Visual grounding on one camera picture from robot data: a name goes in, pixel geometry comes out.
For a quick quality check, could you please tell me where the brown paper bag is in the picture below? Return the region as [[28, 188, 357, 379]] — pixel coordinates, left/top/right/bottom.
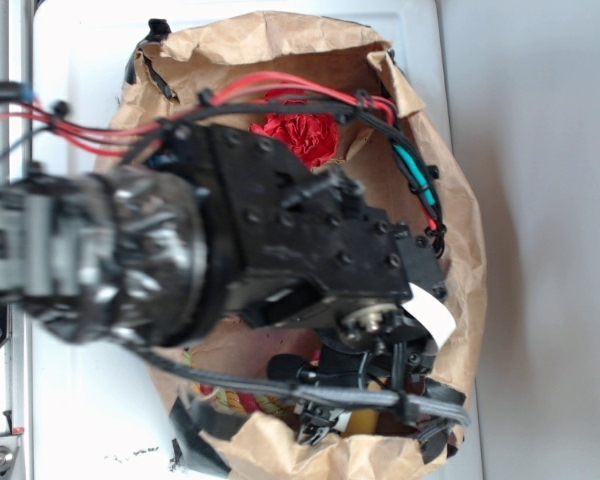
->
[[112, 11, 487, 479]]

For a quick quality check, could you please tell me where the white ribbon cable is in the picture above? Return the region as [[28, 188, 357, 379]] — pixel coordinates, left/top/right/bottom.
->
[[403, 282, 457, 350]]

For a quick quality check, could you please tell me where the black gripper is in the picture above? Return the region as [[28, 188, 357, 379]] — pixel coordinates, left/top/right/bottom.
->
[[266, 303, 439, 447]]

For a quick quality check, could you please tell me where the red and black cable bundle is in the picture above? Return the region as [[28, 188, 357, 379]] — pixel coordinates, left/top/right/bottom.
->
[[0, 71, 448, 251]]

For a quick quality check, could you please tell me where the multicolour twisted rope toy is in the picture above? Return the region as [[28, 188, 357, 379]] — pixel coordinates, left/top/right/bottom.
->
[[183, 343, 296, 419]]

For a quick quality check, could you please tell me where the grey cable bundle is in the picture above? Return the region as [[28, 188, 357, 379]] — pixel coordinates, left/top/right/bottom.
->
[[129, 344, 472, 444]]

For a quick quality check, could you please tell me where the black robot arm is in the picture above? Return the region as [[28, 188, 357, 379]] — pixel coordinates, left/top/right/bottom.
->
[[0, 122, 446, 443]]

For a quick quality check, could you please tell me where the aluminium frame rail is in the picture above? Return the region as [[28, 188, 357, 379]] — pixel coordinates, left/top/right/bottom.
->
[[0, 1, 35, 479]]

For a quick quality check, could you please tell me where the red crumpled paper ball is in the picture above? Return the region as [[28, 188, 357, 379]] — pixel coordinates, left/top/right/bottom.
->
[[249, 113, 340, 170]]

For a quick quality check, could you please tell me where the yellow sponge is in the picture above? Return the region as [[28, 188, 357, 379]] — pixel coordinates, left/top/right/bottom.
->
[[342, 381, 387, 438]]

